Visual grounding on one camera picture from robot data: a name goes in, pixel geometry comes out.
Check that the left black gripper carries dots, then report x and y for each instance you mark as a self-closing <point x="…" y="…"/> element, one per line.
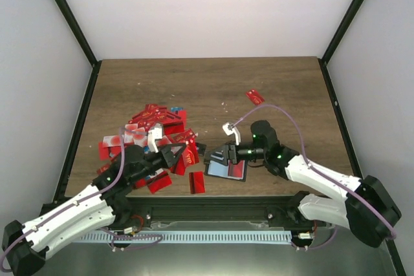
<point x="169" y="159"/>

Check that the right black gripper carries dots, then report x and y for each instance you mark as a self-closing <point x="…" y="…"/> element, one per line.
<point x="229" y="150"/>

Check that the black leather card holder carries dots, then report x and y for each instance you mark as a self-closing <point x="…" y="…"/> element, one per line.
<point x="221" y="171"/>

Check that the red VIP card carried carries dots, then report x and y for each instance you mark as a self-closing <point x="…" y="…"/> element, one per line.
<point x="190" y="155"/>

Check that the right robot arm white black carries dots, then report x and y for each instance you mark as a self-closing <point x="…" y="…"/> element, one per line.
<point x="362" y="205"/>

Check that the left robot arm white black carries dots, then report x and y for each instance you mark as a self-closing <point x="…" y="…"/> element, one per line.
<point x="26" y="246"/>

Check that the black VIP card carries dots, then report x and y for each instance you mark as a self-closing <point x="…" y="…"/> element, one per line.
<point x="201" y="148"/>

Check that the red VIP card centre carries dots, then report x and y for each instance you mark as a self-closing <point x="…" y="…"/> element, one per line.
<point x="188" y="134"/>

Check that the red card black stripe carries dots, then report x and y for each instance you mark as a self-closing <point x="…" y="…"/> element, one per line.
<point x="196" y="180"/>

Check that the white red circle card upper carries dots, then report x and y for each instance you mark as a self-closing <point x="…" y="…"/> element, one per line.
<point x="139" y="136"/>

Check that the white red circle card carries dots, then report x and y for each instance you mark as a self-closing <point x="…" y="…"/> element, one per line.
<point x="139" y="136"/>
<point x="112" y="141"/>

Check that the blue card top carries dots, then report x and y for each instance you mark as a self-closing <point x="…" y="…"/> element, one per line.
<point x="174" y="109"/>

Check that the red VIP card top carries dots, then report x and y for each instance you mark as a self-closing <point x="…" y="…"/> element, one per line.
<point x="144" y="115"/>

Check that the white red circle card left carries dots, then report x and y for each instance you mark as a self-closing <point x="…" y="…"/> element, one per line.
<point x="112" y="141"/>

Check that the lone red VIP card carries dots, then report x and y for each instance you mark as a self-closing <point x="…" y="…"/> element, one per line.
<point x="255" y="97"/>

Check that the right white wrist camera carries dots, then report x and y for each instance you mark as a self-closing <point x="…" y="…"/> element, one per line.
<point x="230" y="129"/>

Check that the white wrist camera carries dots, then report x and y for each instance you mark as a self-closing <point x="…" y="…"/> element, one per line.
<point x="154" y="134"/>
<point x="230" y="129"/>

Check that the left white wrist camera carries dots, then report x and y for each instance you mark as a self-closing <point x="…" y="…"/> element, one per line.
<point x="154" y="134"/>

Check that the black aluminium frame rail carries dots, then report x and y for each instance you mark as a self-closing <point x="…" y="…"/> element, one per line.
<point x="277" y="211"/>

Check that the light blue slotted cable duct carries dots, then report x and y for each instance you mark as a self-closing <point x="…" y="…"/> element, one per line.
<point x="193" y="237"/>

